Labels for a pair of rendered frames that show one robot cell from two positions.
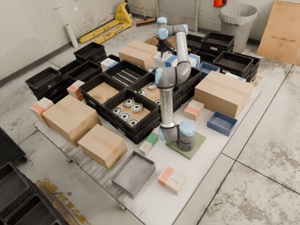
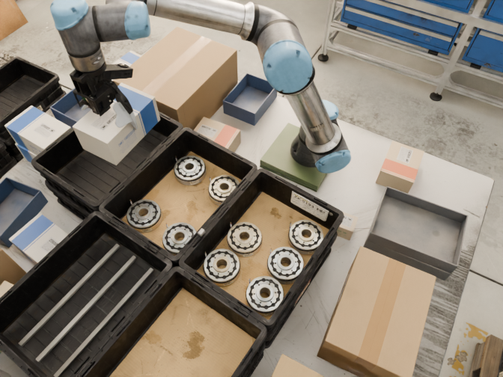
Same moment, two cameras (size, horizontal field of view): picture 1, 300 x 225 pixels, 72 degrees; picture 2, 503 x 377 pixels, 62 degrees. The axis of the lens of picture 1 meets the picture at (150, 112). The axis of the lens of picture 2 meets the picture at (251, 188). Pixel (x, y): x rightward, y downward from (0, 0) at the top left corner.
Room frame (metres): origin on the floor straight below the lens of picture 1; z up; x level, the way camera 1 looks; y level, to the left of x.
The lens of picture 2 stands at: (1.46, 0.68, 1.95)
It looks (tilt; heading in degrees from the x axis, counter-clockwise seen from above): 55 degrees down; 253
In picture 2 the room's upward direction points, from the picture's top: 1 degrees clockwise
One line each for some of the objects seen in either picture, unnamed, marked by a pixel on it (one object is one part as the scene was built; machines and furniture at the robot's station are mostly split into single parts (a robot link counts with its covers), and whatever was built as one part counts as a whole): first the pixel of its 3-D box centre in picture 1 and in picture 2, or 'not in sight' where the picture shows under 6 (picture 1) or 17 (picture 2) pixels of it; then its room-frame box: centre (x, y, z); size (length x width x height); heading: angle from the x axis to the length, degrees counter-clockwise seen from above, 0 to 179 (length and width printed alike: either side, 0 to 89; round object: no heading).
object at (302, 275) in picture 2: (130, 107); (264, 239); (1.26, 0.16, 0.92); 0.40 x 0.30 x 0.02; 39
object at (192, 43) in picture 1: (193, 49); not in sight; (2.98, -0.85, 0.31); 0.40 x 0.30 x 0.34; 44
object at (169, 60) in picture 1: (166, 61); (118, 123); (1.57, -0.22, 1.10); 0.20 x 0.12 x 0.09; 44
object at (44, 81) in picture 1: (50, 89); not in sight; (2.47, 1.35, 0.37); 0.40 x 0.30 x 0.45; 134
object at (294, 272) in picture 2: (124, 117); (285, 262); (1.22, 0.22, 0.86); 0.10 x 0.10 x 0.01
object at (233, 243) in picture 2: (136, 107); (244, 236); (1.30, 0.10, 0.86); 0.10 x 0.10 x 0.01
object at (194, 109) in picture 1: (193, 110); (215, 140); (1.28, -0.40, 0.74); 0.16 x 0.12 x 0.07; 138
